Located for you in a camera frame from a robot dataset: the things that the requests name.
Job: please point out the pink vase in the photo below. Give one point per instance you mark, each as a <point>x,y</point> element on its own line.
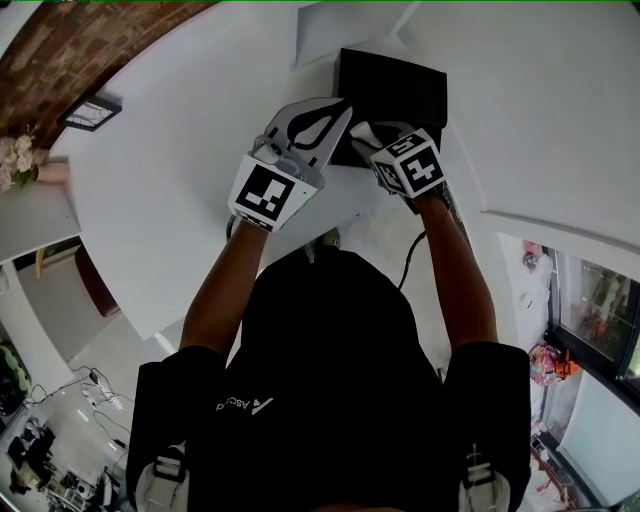
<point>54,171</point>

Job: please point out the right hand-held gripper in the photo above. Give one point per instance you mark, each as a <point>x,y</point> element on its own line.
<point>412,162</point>

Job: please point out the pale pink flower bunch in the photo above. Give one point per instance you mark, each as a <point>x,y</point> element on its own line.
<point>15,157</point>

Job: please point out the person's left forearm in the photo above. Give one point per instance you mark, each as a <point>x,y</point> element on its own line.
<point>225,290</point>

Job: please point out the black framed window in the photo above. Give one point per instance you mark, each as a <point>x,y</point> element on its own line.
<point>597,310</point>

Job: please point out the pink toy pile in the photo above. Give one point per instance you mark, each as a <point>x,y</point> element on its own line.
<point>552,365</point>

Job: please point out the person's black shirt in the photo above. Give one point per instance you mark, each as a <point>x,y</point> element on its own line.
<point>330,400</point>

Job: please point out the black picture frame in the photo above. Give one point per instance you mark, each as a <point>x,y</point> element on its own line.
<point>90,112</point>

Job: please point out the black box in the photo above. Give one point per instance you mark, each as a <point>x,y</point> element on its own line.
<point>395,90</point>

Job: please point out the white power strip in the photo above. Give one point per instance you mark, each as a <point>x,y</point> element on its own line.
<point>89,392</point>

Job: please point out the person's right forearm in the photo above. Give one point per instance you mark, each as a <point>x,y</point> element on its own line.
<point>457,280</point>

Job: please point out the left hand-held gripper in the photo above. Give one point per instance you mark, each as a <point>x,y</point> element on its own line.
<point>260,192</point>

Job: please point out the white side cabinet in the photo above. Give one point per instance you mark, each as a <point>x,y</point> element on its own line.
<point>35,220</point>

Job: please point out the person's grey shoe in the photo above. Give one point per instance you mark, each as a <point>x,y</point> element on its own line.
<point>325,242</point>

